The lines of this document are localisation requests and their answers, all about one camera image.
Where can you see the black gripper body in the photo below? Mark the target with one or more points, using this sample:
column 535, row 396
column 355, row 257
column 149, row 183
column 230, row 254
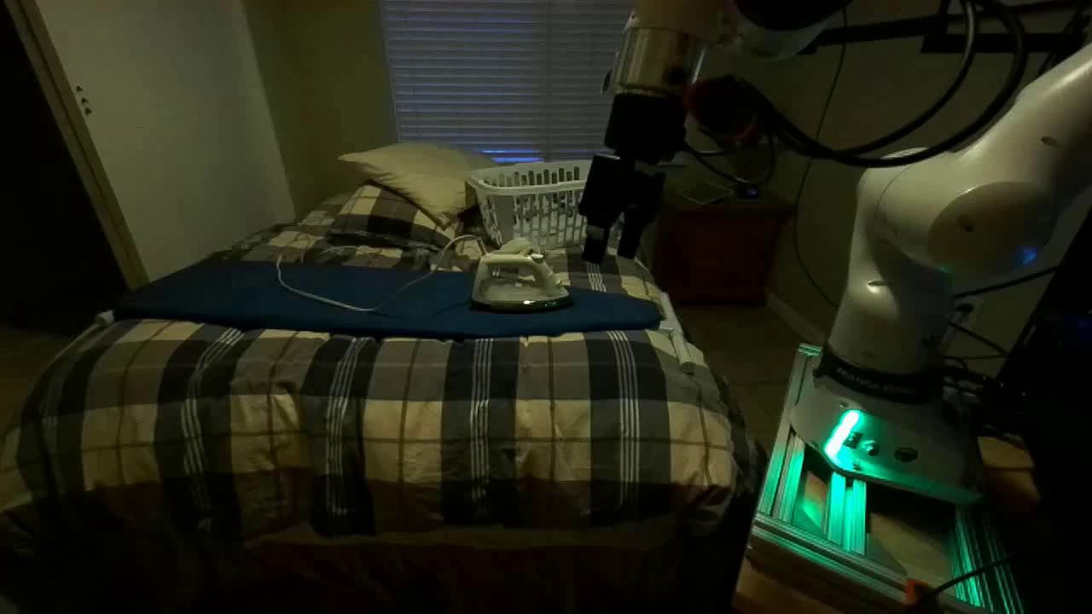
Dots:
column 627, row 183

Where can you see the robot base mount green lit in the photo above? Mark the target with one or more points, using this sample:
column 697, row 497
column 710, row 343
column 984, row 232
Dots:
column 877, row 510

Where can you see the plaid bed comforter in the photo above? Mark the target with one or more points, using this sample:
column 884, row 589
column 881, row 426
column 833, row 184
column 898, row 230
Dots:
column 239, row 433

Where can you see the beige pillow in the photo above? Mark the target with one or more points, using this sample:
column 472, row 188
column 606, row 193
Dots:
column 427, row 176

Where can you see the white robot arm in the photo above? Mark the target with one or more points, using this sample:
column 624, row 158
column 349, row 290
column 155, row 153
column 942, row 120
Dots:
column 974, row 204

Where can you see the blue ironing mat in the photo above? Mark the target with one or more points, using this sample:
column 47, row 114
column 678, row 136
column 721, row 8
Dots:
column 365, row 301

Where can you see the white door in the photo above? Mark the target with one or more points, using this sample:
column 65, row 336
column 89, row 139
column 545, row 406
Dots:
column 174, row 120

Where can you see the white laundry basket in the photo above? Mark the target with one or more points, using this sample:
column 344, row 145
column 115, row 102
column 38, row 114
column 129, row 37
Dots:
column 537, row 203

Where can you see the window blinds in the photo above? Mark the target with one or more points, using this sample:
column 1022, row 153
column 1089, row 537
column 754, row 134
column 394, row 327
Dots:
column 514, row 80

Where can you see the wooden nightstand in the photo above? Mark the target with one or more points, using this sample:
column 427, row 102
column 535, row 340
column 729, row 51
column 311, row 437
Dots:
column 715, row 254

